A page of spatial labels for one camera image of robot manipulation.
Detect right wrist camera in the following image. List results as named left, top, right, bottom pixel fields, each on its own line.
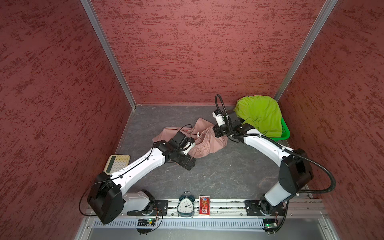
left=213, top=109, right=226, bottom=127

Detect beige calculator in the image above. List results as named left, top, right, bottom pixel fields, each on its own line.
left=104, top=155, right=131, bottom=175

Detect white perforated cable duct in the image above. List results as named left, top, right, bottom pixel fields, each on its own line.
left=92, top=218, right=264, bottom=231

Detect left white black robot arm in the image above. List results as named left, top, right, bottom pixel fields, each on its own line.
left=87, top=131, right=196, bottom=225

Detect green circuit board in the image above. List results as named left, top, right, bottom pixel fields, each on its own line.
left=137, top=219, right=156, bottom=228
left=263, top=219, right=279, bottom=233

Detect lime green shorts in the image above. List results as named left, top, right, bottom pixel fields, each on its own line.
left=234, top=96, right=283, bottom=138

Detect left aluminium corner post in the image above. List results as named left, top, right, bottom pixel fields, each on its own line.
left=81, top=0, right=137, bottom=110

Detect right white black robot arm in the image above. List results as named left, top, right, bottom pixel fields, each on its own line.
left=213, top=110, right=314, bottom=216

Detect dark green alarm clock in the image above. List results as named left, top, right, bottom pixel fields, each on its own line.
left=177, top=191, right=195, bottom=218

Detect green plastic basket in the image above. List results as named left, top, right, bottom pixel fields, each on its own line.
left=271, top=118, right=291, bottom=141

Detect pink shorts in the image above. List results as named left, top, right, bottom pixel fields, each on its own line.
left=152, top=118, right=228, bottom=159

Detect right black corrugated cable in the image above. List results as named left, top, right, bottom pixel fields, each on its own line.
left=214, top=94, right=337, bottom=195

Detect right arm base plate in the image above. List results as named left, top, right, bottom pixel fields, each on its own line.
left=244, top=200, right=286, bottom=217

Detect aluminium corner post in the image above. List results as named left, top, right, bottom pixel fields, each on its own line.
left=274, top=0, right=338, bottom=102
left=81, top=0, right=137, bottom=110

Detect right aluminium corner post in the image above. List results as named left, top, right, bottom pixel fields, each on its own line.
left=274, top=0, right=338, bottom=102

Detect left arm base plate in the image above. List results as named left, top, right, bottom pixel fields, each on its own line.
left=127, top=200, right=169, bottom=217

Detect aluminium mounting rail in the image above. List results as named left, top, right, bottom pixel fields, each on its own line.
left=85, top=197, right=329, bottom=219

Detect red playing card box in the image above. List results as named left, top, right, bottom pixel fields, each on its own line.
left=199, top=196, right=211, bottom=216

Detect right green circuit board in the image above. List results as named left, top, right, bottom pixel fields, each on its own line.
left=263, top=219, right=279, bottom=233

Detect left green circuit board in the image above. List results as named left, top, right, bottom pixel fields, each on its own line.
left=137, top=219, right=156, bottom=228

